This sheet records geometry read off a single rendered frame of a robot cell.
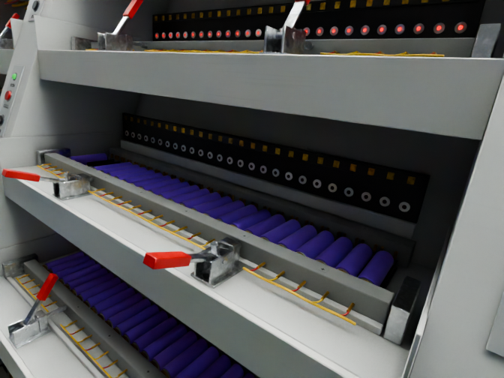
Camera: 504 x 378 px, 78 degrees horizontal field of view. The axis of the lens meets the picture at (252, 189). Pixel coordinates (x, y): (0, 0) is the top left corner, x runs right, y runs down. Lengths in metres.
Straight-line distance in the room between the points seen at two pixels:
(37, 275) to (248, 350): 0.45
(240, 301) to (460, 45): 0.26
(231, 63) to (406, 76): 0.15
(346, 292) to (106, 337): 0.33
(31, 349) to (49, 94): 0.40
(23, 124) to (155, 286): 0.41
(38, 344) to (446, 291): 0.48
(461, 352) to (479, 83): 0.15
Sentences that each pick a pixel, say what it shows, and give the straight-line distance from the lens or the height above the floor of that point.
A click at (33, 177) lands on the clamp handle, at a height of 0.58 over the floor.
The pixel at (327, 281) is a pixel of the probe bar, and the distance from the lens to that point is 0.26.
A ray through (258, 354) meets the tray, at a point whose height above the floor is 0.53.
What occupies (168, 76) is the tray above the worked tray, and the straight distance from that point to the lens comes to 0.36.
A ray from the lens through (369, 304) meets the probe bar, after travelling 0.26.
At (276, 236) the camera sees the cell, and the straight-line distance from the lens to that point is 0.32.
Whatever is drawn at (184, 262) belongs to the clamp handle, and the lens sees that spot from 0.24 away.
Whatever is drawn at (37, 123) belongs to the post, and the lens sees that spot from 0.65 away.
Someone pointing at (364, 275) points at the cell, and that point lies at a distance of 0.29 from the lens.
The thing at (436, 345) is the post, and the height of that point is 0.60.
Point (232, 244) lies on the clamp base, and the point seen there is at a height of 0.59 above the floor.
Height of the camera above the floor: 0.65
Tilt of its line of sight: level
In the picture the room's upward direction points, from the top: 17 degrees clockwise
